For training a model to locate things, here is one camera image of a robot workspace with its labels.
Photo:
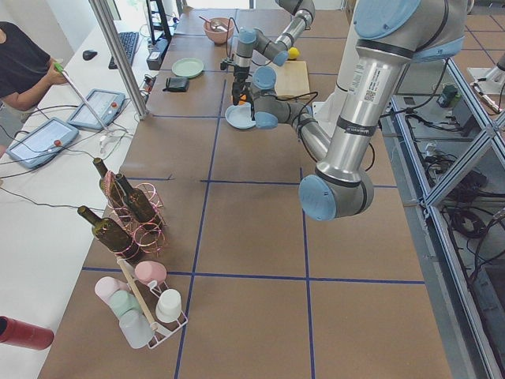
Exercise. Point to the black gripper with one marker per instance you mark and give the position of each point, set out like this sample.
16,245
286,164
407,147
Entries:
239,74

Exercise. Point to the orange fruit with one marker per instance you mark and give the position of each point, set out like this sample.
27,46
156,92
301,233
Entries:
243,99

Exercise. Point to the light blue plate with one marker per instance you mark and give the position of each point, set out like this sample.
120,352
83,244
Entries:
240,116

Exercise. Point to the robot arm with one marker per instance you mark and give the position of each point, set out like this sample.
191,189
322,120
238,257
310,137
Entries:
390,35
276,51

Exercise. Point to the light green plate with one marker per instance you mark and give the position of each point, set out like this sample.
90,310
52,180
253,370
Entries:
188,67

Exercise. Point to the bamboo cutting board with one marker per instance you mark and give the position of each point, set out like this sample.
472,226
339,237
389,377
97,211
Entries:
292,80

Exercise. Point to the pink bowl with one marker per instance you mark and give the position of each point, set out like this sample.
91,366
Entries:
220,37

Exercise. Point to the metal scoop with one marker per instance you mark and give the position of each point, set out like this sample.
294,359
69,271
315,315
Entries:
214,25

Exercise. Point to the dark grey folded cloth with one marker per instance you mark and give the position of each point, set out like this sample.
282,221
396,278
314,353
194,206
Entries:
176,84

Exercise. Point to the black keyboard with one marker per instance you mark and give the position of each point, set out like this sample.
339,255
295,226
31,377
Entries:
129,42

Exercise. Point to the teach pendant far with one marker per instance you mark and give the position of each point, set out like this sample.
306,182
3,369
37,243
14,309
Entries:
106,104

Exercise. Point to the teach pendant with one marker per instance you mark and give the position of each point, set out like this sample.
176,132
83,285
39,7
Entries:
43,143
106,104

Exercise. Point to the dark wine bottle middle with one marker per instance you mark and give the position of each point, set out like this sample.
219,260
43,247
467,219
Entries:
139,205

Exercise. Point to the black computer mouse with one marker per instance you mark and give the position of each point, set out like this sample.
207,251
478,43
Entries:
88,55

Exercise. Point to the dark wine bottle rear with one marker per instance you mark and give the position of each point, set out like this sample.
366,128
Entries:
108,184

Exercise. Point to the pink cup upper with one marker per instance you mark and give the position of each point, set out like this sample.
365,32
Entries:
148,271

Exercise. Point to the pink cup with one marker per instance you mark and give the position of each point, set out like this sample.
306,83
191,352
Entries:
106,286
148,271

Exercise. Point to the person in black shirt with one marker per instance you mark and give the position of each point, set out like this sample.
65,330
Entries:
27,71

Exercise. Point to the teach pendant near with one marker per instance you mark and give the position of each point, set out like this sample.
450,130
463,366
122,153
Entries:
43,143

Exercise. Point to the white cup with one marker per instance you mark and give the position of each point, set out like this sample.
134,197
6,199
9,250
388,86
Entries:
168,307

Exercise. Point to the pink cup left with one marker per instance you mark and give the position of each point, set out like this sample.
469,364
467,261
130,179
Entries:
106,286

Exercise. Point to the mint green cup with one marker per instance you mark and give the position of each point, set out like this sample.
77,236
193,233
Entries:
121,302

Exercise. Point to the grey cup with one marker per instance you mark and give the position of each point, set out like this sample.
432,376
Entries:
136,329

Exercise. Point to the red bottle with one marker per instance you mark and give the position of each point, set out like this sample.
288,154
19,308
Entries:
21,334

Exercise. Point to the aluminium frame post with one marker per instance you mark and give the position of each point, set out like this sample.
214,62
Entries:
106,22

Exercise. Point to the copper wire bottle rack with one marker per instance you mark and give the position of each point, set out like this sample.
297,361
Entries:
149,241

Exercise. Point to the metal stick green handle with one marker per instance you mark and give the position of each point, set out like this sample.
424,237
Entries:
109,136

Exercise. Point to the white wire cup rack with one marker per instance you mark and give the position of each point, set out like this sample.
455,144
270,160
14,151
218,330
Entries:
165,330

